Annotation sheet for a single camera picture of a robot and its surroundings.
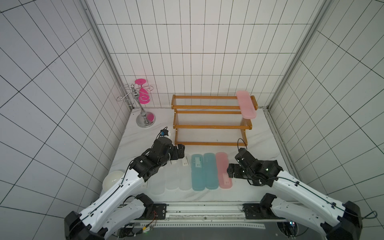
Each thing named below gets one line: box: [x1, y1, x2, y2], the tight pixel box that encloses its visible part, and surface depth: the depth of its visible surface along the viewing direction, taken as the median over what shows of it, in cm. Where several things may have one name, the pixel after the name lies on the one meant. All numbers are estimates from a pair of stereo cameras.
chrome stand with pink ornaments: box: [116, 78, 156, 128], surface depth 103 cm
